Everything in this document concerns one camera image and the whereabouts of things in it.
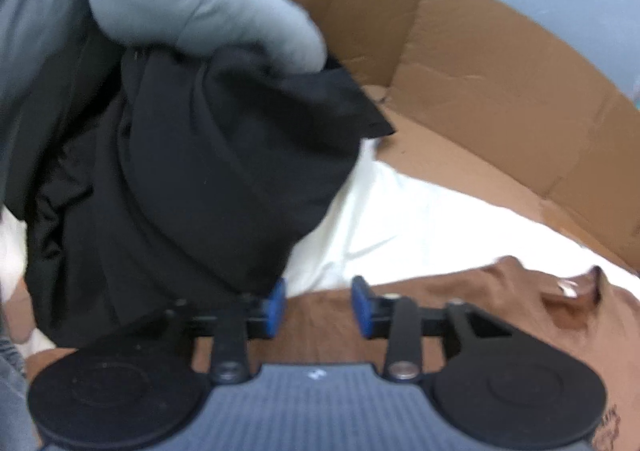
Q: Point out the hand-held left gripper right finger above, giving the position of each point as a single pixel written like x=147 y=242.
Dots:
x=360 y=306

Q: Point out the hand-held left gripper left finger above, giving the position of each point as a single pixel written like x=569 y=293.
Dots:
x=277 y=306

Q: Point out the brown printed t-shirt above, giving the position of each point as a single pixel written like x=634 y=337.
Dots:
x=500 y=291

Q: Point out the white bear-print bed sheet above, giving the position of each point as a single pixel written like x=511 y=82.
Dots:
x=400 y=231

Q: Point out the black garment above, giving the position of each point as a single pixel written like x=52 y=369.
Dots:
x=200 y=181

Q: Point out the brown cardboard sheet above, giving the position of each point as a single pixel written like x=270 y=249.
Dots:
x=475 y=81

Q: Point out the dark grey garment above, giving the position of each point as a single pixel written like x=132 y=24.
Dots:
x=35 y=56

